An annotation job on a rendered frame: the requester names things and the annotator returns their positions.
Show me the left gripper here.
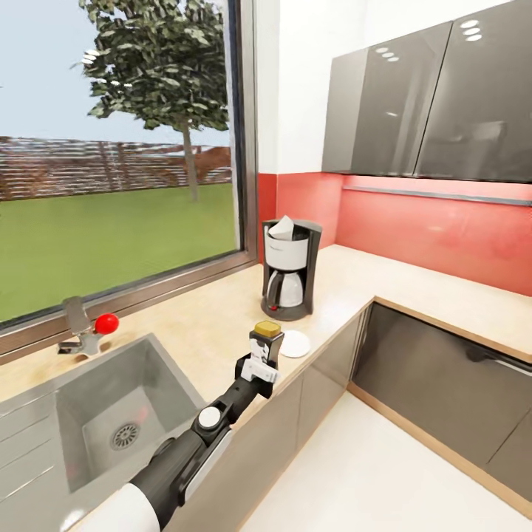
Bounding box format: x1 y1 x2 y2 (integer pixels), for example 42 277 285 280
227 352 274 410

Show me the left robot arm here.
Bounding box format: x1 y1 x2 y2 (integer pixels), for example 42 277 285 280
76 352 281 532

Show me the paper coffee filter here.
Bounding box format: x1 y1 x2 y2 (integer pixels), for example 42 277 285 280
269 216 293 241

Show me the bottle of coffee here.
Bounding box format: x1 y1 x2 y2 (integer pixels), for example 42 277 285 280
249 320 285 370

